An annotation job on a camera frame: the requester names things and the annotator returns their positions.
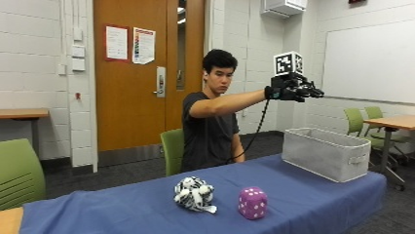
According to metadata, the white marker cube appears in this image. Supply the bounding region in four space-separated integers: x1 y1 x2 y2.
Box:
273 51 305 77

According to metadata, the green chair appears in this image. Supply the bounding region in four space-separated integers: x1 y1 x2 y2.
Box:
343 107 390 152
364 105 414 144
0 137 47 212
160 128 186 177

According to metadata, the whiteboard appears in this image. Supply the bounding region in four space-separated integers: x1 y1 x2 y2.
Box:
323 19 415 105

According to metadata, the grey fabric storage bin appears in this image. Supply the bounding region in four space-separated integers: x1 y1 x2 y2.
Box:
281 127 373 183

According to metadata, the wooden side table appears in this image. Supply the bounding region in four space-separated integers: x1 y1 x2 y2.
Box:
0 107 51 156
364 114 415 192

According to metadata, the the person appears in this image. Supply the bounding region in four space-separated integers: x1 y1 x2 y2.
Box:
182 49 268 173

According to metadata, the narrow door window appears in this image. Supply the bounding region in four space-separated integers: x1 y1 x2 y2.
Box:
176 0 188 91

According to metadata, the blue tablecloth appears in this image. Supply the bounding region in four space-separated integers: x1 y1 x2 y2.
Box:
19 153 389 234

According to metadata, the purple plush die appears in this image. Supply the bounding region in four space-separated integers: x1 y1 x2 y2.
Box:
237 186 269 220

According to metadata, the colourful paper notice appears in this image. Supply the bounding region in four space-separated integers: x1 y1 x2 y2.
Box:
131 26 158 65

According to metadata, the zebra striped plush toy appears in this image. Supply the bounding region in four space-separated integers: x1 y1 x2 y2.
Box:
174 175 219 215

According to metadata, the wooden door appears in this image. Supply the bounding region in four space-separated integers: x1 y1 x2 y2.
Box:
92 0 207 153

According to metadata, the white paper notice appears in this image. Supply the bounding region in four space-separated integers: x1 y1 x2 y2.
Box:
104 24 131 61

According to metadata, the black glove cable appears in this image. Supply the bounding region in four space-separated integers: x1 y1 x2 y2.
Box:
225 98 272 165

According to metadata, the white wall-mounted unit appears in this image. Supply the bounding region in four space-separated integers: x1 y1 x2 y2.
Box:
261 0 309 19

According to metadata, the silver door handle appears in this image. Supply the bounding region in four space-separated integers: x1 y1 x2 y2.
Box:
152 66 168 98

